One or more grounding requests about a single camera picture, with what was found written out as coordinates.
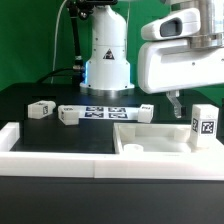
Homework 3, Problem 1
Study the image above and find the black cable hose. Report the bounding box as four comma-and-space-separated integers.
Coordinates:
35, 0, 87, 85

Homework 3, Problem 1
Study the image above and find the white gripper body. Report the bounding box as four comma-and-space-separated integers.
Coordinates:
138, 7, 224, 93

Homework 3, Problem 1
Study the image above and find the white square tabletop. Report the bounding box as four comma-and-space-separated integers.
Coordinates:
113, 122, 224, 165

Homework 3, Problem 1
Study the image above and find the white cable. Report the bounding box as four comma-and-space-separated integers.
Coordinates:
50, 0, 69, 85

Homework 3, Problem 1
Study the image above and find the white strip with AprilTags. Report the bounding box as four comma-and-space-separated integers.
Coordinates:
67, 105, 138, 120

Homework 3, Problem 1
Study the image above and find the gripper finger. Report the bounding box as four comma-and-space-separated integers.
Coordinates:
166, 90, 182, 118

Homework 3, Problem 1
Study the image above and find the white U-shaped obstacle fence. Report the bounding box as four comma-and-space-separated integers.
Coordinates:
0, 122, 224, 180

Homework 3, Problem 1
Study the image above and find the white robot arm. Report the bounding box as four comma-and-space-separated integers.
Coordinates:
67, 0, 224, 118

